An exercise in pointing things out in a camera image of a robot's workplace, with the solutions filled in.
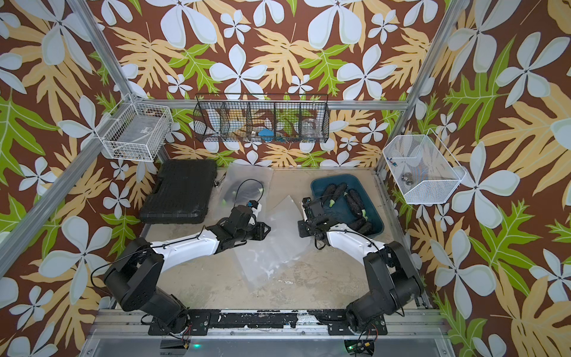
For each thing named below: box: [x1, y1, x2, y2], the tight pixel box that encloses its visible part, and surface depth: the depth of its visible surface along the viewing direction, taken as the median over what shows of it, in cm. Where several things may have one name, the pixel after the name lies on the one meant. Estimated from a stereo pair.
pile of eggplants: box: [322, 182, 373, 236], surface depth 107 cm
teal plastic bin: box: [310, 174, 385, 236], surface depth 108 cm
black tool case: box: [139, 159, 218, 224], surface depth 103 cm
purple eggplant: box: [225, 180, 265, 206], surface depth 109 cm
